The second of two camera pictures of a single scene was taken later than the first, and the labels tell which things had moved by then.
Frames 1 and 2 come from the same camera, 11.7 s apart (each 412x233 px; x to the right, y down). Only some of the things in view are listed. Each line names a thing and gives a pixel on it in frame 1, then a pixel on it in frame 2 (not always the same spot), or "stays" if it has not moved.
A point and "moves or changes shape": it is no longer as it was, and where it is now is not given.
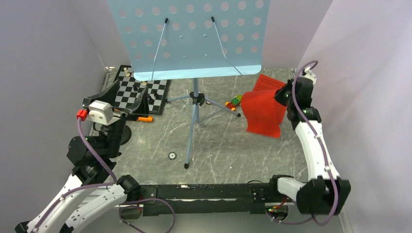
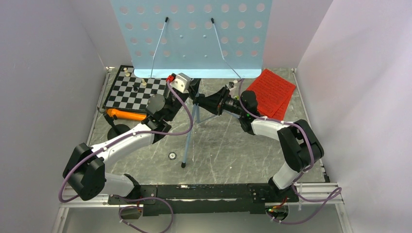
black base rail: x=203 y=199 stays
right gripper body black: x=283 y=95 → x=232 y=105
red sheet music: x=265 y=89 → x=280 y=113
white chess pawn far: x=127 y=74 stays
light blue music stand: x=182 y=39 stays
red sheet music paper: x=263 y=112 moves or changes shape
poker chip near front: x=172 y=156 stays
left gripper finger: x=141 y=107 → x=194 y=86
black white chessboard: x=129 y=90 stays
